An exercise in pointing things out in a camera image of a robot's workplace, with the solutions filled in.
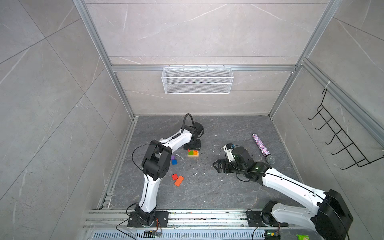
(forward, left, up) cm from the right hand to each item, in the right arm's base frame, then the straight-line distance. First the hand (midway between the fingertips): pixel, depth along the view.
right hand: (218, 163), depth 81 cm
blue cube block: (+7, +26, -12) cm, 30 cm away
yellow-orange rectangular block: (+12, +12, -8) cm, 19 cm away
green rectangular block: (+11, +16, -8) cm, 21 cm away
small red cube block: (-3, +25, -10) cm, 27 cm away
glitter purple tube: (+6, -34, -9) cm, 36 cm away
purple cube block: (+9, +27, -10) cm, 31 cm away
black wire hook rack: (-10, -54, +21) cm, 59 cm away
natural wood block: (+10, +14, -10) cm, 20 cm away
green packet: (-33, -36, -10) cm, 50 cm away
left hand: (+17, +13, -7) cm, 22 cm away
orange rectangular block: (-6, +23, -11) cm, 26 cm away
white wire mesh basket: (+53, +10, +19) cm, 57 cm away
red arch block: (+13, +17, -7) cm, 22 cm away
